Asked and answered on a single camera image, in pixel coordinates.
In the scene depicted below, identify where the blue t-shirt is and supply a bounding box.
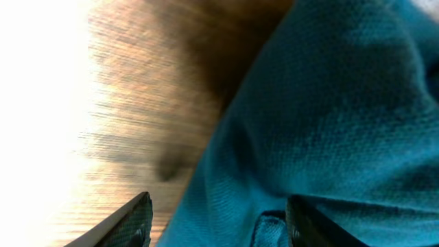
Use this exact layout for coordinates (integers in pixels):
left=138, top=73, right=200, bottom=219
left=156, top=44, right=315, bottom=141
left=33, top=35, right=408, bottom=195
left=158, top=0, right=438, bottom=246

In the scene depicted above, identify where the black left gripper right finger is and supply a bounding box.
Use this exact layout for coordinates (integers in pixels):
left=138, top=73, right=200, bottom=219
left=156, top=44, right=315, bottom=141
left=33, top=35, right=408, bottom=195
left=285, top=196, right=367, bottom=247

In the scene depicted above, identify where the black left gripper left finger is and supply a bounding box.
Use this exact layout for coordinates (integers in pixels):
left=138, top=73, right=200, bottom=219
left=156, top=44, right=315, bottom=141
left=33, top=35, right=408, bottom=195
left=65, top=191, right=153, bottom=247

